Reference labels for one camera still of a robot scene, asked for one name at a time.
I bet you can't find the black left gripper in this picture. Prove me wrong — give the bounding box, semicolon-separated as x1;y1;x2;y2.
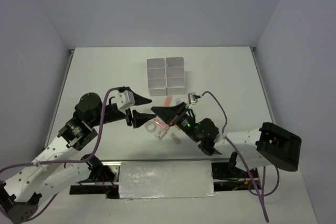
90;90;156;129

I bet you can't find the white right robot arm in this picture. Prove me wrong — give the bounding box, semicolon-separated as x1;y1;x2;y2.
151;102;302;177

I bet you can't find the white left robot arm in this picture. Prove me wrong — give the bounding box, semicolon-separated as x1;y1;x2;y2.
1;87;155;223

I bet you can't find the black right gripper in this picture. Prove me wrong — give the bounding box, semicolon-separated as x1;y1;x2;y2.
151;102;201;143

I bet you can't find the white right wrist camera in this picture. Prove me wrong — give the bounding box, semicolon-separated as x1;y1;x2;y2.
187;92;201;105

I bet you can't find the white right divided container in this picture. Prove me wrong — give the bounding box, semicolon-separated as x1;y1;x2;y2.
165;57;185;95

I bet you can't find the white left divided container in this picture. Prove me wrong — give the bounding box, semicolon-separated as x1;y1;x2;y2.
146;58;167;97

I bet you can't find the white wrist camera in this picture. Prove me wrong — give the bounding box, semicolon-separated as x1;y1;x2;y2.
187;92;201;105
115;90;135;112

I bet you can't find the clear tape roll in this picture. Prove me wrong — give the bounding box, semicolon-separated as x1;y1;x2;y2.
145;121;156;133

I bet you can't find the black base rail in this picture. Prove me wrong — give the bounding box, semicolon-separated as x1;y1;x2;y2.
69;160;259;199

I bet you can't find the pink yellow highlighter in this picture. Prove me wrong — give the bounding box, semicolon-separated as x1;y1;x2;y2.
163;95;173;107

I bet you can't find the white red staple box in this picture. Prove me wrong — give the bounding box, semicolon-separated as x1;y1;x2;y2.
154;129;167;140

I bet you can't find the white divided container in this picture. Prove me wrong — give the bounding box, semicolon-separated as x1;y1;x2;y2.
165;57;185;95
146;58;167;97

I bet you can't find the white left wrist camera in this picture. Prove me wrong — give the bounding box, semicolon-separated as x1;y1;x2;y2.
115;90;135;112

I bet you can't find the silver foil cover plate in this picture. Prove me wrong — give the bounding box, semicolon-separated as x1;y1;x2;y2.
119;161;215;199

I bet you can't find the white eraser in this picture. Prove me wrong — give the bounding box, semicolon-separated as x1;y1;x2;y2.
170;133;181;144

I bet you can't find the pink utility knife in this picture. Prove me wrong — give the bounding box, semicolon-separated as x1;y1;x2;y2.
154;119;170;131

